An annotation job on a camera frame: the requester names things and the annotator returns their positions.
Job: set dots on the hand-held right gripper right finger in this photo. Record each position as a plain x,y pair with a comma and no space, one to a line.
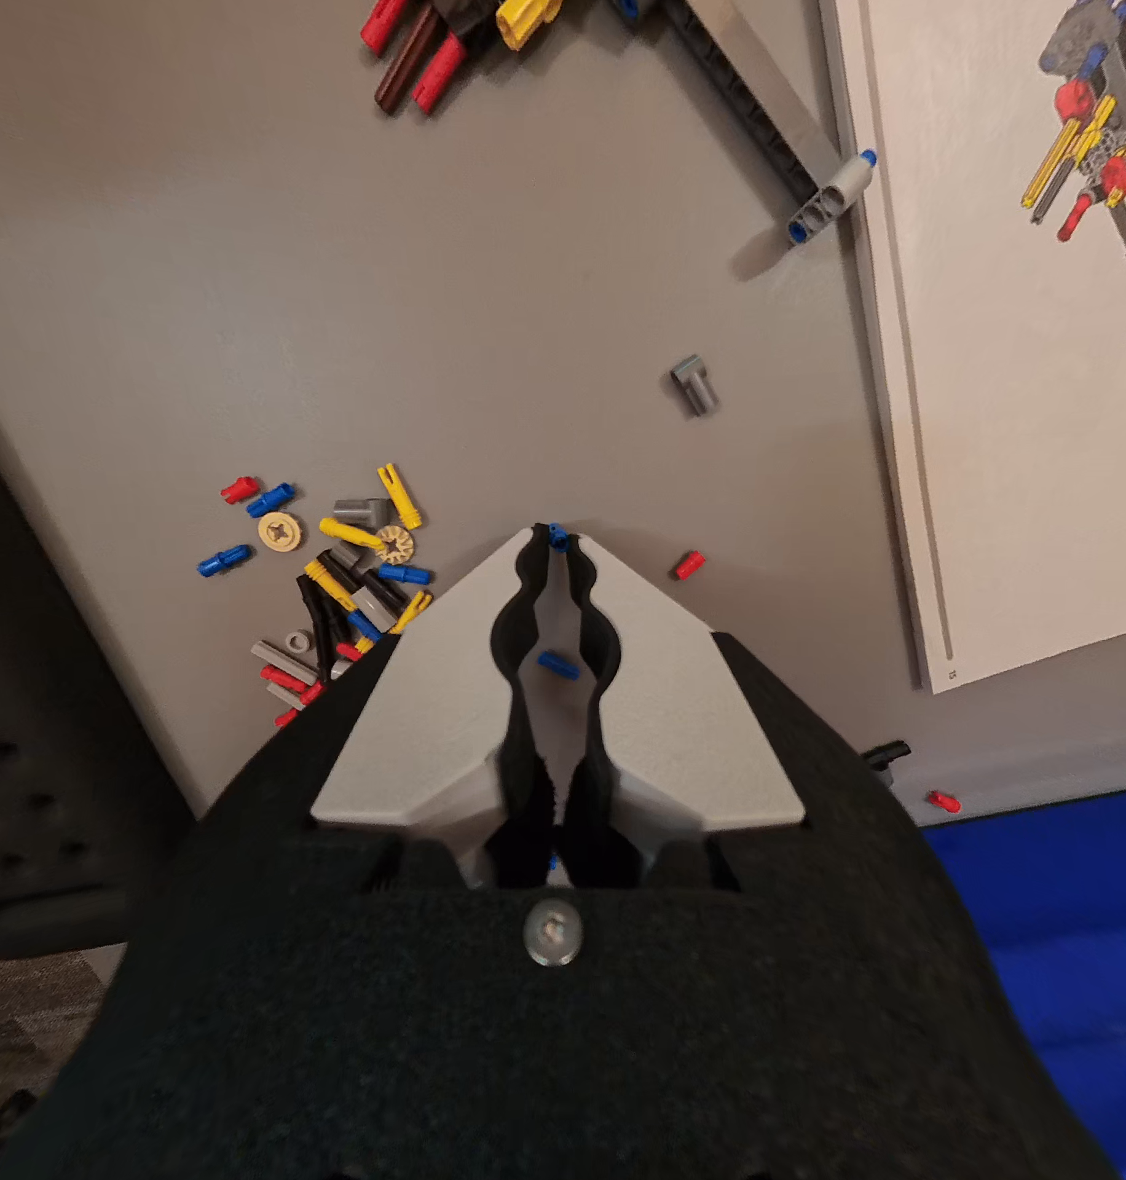
701,728

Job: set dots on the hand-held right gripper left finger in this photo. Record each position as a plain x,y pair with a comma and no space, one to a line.
406,728

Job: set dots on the pile of small lego pins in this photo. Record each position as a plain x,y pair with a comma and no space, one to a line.
350,572

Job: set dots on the single blue lego pin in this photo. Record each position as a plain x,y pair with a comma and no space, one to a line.
557,535
558,664

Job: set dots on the lego instruction booklet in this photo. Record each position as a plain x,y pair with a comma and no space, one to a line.
987,368

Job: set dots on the grey lego beam assembly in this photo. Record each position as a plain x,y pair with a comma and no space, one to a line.
756,110

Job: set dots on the black grey elbow lego piece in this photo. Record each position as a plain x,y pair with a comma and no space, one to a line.
885,754

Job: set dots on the single red lego pin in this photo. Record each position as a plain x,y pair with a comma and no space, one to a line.
942,800
687,564

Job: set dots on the dark grey lego connector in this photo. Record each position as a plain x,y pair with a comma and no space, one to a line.
694,386

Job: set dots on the black perforated panel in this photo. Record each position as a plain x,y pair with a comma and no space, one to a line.
55,737

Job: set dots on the blue storage bin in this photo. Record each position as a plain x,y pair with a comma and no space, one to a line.
1061,922

